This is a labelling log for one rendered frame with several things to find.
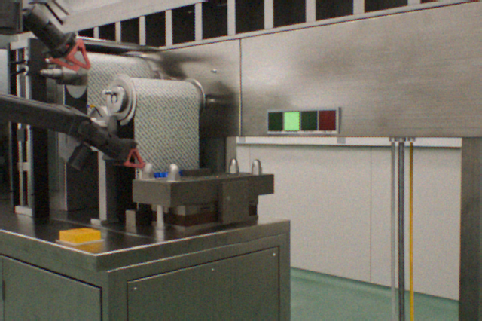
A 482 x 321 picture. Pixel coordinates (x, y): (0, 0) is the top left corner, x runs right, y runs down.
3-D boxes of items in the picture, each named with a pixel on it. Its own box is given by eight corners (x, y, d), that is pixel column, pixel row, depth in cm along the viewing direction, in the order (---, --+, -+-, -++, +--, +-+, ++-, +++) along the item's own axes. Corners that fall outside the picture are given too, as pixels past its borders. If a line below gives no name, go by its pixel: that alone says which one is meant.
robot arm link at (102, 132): (94, 120, 146) (85, 115, 150) (78, 143, 145) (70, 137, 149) (114, 134, 150) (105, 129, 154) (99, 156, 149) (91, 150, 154)
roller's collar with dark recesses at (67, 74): (53, 85, 178) (53, 64, 177) (71, 86, 182) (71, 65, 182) (64, 84, 173) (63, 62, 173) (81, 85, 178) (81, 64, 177)
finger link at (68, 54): (86, 77, 149) (61, 51, 144) (73, 78, 155) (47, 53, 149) (101, 58, 152) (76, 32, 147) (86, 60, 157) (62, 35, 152)
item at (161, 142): (135, 184, 160) (134, 117, 159) (198, 178, 177) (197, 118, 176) (136, 184, 160) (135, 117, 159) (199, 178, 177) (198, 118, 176)
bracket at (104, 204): (89, 223, 163) (87, 115, 162) (108, 220, 168) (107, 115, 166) (99, 224, 160) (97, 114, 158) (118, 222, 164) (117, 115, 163)
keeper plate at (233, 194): (218, 223, 155) (218, 182, 155) (243, 218, 163) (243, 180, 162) (224, 224, 154) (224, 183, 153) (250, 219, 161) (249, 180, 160)
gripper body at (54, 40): (65, 54, 145) (43, 32, 141) (45, 58, 152) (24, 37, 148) (79, 36, 148) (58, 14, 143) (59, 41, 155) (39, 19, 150)
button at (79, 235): (59, 240, 136) (59, 230, 136) (85, 236, 141) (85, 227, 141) (74, 245, 131) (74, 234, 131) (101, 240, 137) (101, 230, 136)
